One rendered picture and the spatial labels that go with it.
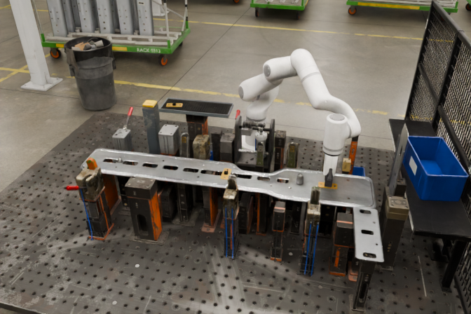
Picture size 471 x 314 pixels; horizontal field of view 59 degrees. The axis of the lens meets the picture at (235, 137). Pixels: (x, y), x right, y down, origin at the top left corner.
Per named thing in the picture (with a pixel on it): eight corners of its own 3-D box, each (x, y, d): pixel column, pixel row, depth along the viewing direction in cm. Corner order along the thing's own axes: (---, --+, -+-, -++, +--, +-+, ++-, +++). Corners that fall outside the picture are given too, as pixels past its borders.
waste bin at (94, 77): (66, 111, 464) (51, 48, 426) (92, 91, 508) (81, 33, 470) (106, 117, 452) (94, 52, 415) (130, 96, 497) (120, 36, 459)
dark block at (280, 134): (270, 204, 222) (274, 136, 200) (272, 195, 228) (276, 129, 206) (280, 205, 221) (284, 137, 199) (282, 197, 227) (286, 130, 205)
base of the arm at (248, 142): (244, 131, 267) (245, 106, 256) (273, 137, 262) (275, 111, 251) (235, 147, 252) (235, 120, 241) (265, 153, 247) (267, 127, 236)
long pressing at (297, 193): (73, 173, 197) (73, 171, 197) (97, 148, 216) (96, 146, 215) (376, 211, 173) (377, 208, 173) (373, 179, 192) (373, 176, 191)
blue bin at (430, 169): (419, 200, 173) (427, 174, 166) (399, 158, 199) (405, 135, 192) (460, 202, 172) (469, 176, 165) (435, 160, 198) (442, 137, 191)
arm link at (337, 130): (337, 137, 180) (319, 141, 177) (341, 110, 173) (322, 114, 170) (349, 146, 173) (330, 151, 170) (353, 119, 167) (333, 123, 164)
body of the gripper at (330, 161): (324, 141, 181) (321, 162, 187) (323, 154, 173) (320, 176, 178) (341, 143, 180) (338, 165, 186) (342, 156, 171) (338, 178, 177)
